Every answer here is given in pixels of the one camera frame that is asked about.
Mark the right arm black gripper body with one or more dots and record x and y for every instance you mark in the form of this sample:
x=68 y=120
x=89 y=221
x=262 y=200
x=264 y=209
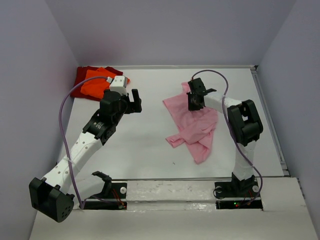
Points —
x=192 y=105

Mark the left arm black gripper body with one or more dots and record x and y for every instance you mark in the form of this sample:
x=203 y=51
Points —
x=124 y=109

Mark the pink t shirt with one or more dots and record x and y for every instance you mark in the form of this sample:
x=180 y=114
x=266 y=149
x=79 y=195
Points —
x=195 y=128

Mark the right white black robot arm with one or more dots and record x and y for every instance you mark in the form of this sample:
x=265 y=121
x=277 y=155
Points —
x=245 y=127

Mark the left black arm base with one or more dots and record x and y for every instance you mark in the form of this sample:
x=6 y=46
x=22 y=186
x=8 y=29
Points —
x=114 y=199

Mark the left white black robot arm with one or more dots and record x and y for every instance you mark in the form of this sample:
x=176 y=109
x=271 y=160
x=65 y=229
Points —
x=57 y=192

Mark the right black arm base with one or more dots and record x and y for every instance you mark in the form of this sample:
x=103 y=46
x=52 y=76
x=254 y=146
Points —
x=226 y=198

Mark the orange folded t shirt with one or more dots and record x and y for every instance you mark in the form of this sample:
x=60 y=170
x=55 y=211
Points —
x=95 y=88

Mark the dark red folded t shirt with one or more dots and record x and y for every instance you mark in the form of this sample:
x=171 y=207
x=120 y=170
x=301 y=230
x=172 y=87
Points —
x=80 y=76

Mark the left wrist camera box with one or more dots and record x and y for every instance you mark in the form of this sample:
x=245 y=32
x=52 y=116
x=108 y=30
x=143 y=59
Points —
x=119 y=84

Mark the aluminium table edge rail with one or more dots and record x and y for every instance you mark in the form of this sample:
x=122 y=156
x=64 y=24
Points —
x=255 y=76

